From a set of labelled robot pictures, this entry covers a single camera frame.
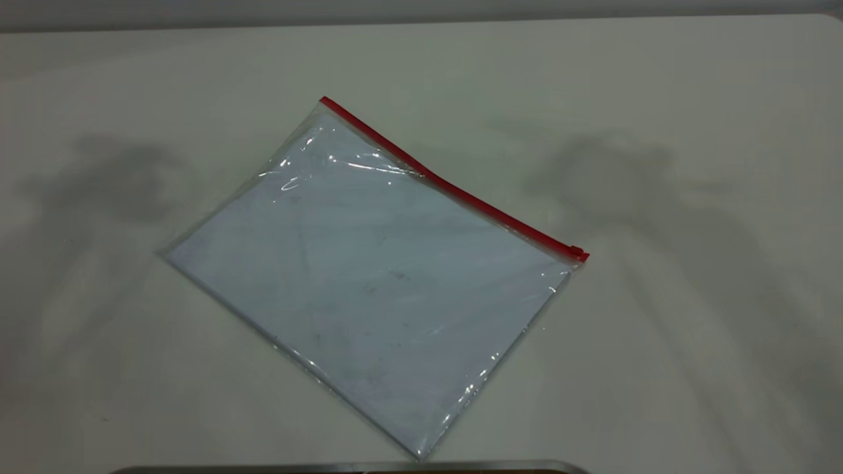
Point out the transparent zip bag red zipper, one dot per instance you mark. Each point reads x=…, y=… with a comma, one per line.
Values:
x=375, y=283

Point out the red zipper slider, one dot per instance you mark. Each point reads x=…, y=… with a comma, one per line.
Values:
x=577, y=253

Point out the grey metal edge strip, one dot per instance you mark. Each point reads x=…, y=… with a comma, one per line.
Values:
x=349, y=468

